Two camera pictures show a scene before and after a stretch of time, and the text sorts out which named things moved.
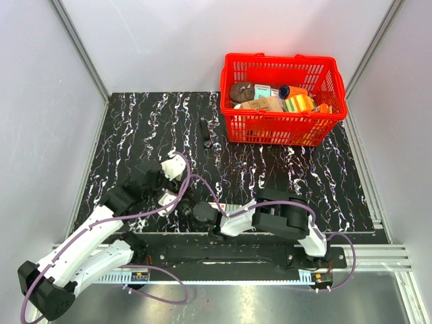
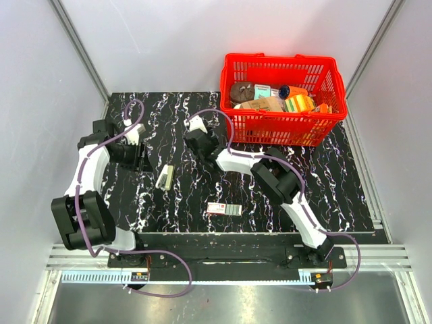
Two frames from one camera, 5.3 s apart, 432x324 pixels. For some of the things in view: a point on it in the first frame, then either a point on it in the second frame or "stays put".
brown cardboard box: (271, 103) stays put
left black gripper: (166, 180) → (141, 163)
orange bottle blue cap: (287, 91) stays put
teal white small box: (261, 91) stays put
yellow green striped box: (299, 103) stays put
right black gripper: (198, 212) → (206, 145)
